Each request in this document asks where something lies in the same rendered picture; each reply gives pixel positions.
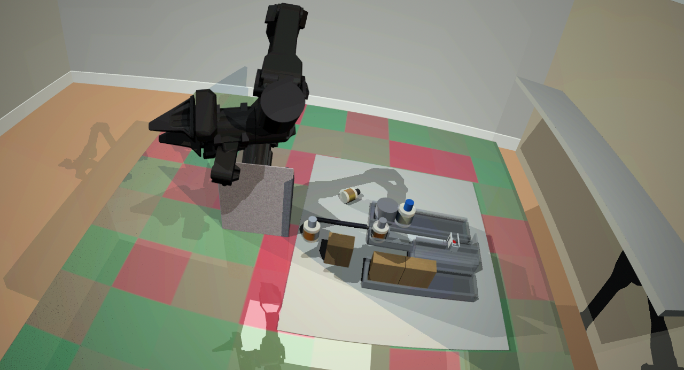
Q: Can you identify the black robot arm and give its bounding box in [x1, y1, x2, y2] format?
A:
[211, 3, 309, 186]

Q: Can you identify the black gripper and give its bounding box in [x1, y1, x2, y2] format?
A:
[149, 89, 255, 159]

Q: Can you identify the black long bar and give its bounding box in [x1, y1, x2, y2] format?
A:
[316, 217, 367, 229]

